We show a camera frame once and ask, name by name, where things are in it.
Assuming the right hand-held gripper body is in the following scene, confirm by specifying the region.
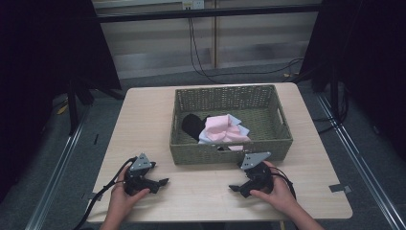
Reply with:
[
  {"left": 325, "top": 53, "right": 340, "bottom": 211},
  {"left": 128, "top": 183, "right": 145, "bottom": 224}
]
[{"left": 238, "top": 151, "right": 276, "bottom": 196}]

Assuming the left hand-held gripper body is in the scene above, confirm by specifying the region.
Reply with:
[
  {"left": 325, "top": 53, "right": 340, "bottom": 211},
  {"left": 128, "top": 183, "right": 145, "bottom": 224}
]
[{"left": 124, "top": 152, "right": 153, "bottom": 196}]

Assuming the person's right hand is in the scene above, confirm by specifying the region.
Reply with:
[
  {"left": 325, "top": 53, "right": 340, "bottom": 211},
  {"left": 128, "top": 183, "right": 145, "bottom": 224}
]
[{"left": 249, "top": 160, "right": 300, "bottom": 219}]

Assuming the person's left hand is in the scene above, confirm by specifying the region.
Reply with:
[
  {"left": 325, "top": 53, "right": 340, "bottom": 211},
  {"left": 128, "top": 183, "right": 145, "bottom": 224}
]
[{"left": 107, "top": 165, "right": 151, "bottom": 220}]

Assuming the light blue cloth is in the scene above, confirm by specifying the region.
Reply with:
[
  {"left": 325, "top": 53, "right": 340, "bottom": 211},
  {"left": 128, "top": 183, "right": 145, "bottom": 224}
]
[{"left": 197, "top": 114, "right": 251, "bottom": 146}]

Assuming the green woven basket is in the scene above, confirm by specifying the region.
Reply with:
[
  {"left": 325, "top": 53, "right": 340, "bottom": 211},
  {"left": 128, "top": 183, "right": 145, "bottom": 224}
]
[{"left": 169, "top": 83, "right": 294, "bottom": 166}]

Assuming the pink cloth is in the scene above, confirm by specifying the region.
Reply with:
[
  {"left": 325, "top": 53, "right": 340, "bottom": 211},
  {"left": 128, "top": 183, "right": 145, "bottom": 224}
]
[{"left": 204, "top": 114, "right": 252, "bottom": 151}]

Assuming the black sock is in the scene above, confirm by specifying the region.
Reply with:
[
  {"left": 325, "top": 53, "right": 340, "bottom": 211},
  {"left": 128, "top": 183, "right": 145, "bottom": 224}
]
[{"left": 181, "top": 113, "right": 211, "bottom": 142}]

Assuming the black metal stand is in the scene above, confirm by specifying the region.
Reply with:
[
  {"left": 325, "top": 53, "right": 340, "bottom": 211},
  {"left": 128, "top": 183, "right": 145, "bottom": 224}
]
[{"left": 66, "top": 75, "right": 96, "bottom": 136}]

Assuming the grey tape strip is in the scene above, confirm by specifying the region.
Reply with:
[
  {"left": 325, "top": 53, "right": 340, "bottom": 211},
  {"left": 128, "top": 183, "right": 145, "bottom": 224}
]
[{"left": 328, "top": 183, "right": 353, "bottom": 195}]

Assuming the black curtain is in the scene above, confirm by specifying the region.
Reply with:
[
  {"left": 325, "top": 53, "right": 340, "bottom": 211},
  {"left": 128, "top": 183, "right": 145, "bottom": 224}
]
[
  {"left": 297, "top": 0, "right": 406, "bottom": 161},
  {"left": 0, "top": 0, "right": 123, "bottom": 203}
]

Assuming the black metal crossbar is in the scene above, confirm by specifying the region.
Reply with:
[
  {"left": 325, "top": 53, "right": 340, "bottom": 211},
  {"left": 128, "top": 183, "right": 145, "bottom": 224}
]
[{"left": 95, "top": 4, "right": 323, "bottom": 24}]

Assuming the right hand-held gripper black cable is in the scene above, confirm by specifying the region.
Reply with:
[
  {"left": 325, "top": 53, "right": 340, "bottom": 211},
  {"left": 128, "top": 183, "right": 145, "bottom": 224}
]
[{"left": 270, "top": 166, "right": 298, "bottom": 201}]

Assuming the hand-held gripper black cable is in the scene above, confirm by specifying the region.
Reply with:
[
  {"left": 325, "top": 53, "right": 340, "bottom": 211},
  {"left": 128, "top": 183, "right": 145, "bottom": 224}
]
[
  {"left": 73, "top": 156, "right": 138, "bottom": 230},
  {"left": 270, "top": 166, "right": 298, "bottom": 201}
]

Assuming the left hand-held gripper black cable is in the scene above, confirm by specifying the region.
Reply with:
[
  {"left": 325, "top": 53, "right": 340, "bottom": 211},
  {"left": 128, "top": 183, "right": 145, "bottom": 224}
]
[{"left": 73, "top": 156, "right": 138, "bottom": 230}]

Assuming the metal floor rail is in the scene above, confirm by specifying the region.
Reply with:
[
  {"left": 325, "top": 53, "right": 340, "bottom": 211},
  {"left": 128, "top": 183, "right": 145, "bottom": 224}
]
[
  {"left": 24, "top": 106, "right": 92, "bottom": 230},
  {"left": 315, "top": 93, "right": 406, "bottom": 230}
]

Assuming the black floor cable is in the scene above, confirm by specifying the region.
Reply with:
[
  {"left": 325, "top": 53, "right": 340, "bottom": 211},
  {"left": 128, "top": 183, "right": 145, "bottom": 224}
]
[{"left": 311, "top": 85, "right": 350, "bottom": 134}]

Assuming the black hanging cable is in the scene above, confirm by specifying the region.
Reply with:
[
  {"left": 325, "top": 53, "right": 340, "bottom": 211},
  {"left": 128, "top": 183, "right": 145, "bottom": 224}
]
[{"left": 188, "top": 17, "right": 305, "bottom": 85}]

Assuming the white wall power outlet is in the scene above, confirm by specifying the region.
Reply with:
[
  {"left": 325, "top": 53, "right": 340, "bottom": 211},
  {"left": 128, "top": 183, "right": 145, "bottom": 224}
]
[{"left": 182, "top": 0, "right": 206, "bottom": 11}]

